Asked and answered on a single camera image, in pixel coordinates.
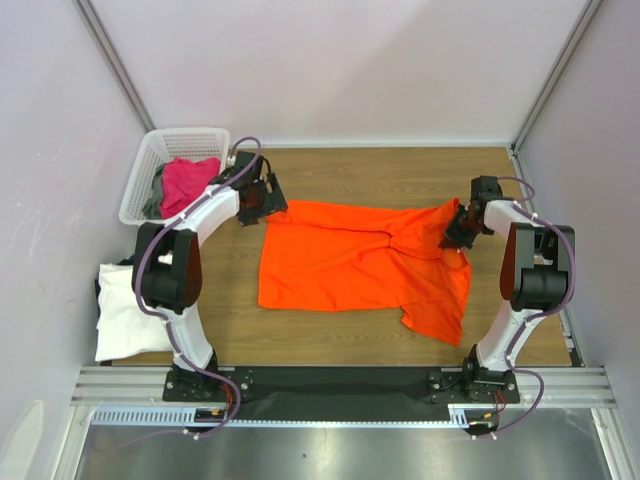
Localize orange t shirt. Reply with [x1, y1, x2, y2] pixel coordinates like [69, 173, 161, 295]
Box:
[258, 198, 472, 346]

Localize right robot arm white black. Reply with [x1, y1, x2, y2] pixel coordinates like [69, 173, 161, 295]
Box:
[429, 176, 575, 404]

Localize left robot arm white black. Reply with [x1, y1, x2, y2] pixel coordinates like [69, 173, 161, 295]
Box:
[132, 149, 287, 400]

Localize pink t shirt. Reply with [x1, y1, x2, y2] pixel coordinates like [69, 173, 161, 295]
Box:
[159, 157, 221, 219]

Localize grey t shirt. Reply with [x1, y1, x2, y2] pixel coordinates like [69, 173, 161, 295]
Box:
[142, 164, 166, 220]

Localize white plastic laundry basket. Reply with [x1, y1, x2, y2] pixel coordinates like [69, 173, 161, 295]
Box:
[119, 127, 230, 226]

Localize folded white t shirt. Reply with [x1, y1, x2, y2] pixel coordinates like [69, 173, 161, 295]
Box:
[95, 264, 172, 362]

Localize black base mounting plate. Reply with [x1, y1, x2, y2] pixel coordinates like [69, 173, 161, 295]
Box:
[162, 364, 521, 424]

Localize right aluminium corner post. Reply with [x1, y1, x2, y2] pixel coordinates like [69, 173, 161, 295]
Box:
[510, 0, 604, 154]

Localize aluminium corner post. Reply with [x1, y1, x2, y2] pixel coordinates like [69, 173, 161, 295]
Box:
[73, 0, 155, 132]
[510, 0, 604, 154]

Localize white cable duct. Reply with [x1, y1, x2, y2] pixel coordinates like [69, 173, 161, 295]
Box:
[92, 404, 495, 429]

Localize left aluminium corner post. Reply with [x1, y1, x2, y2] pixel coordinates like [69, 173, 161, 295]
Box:
[73, 0, 155, 132]

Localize aluminium frame rail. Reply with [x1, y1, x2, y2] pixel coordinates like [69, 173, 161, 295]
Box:
[71, 365, 616, 408]

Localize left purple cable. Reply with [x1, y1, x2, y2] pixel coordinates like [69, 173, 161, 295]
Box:
[94, 135, 264, 451]

